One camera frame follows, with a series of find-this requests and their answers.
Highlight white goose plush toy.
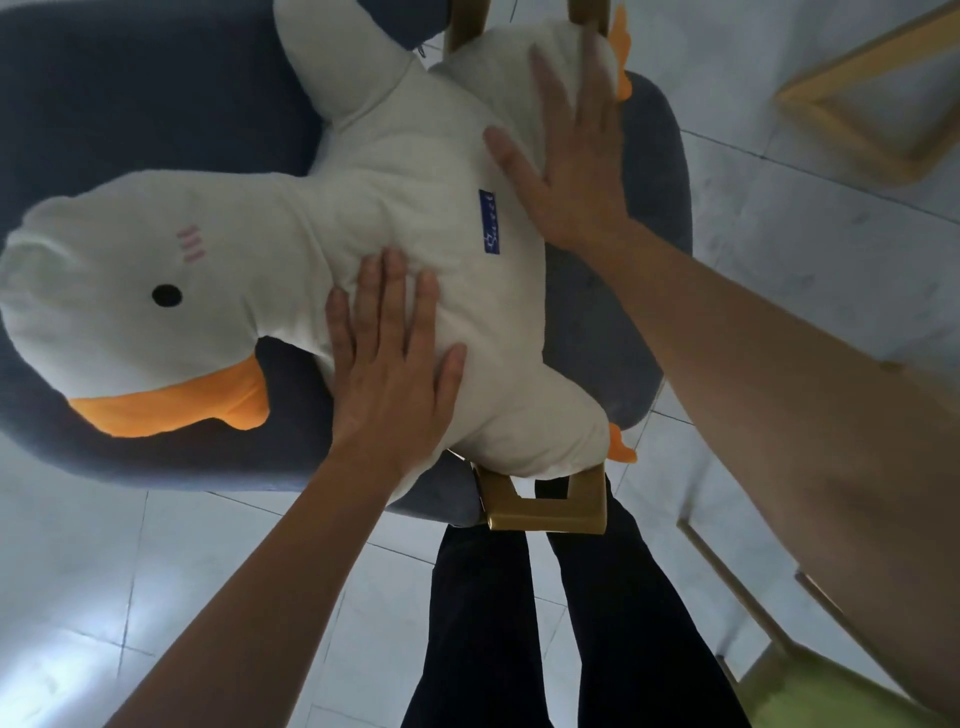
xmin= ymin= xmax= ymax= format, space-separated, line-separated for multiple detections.
xmin=0 ymin=0 xmax=639 ymax=481

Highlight dark blue armchair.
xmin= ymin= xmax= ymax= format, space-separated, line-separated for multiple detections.
xmin=0 ymin=0 xmax=695 ymax=535

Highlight person's right hand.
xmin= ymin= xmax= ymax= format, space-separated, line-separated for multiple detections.
xmin=483 ymin=29 xmax=635 ymax=260

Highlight person's left hand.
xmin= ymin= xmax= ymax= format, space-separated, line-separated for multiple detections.
xmin=323 ymin=247 xmax=468 ymax=481

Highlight white oval coffee table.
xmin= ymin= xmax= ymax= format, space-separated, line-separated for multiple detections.
xmin=776 ymin=3 xmax=960 ymax=185

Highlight green seat wooden chair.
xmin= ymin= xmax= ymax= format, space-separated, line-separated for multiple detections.
xmin=678 ymin=517 xmax=939 ymax=728

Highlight person's black trousers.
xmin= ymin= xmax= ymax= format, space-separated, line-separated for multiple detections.
xmin=401 ymin=472 xmax=751 ymax=728

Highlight person's right forearm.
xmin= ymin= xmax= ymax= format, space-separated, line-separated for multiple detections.
xmin=558 ymin=217 xmax=960 ymax=721

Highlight person's left forearm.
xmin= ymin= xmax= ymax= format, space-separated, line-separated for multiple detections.
xmin=104 ymin=446 xmax=414 ymax=728

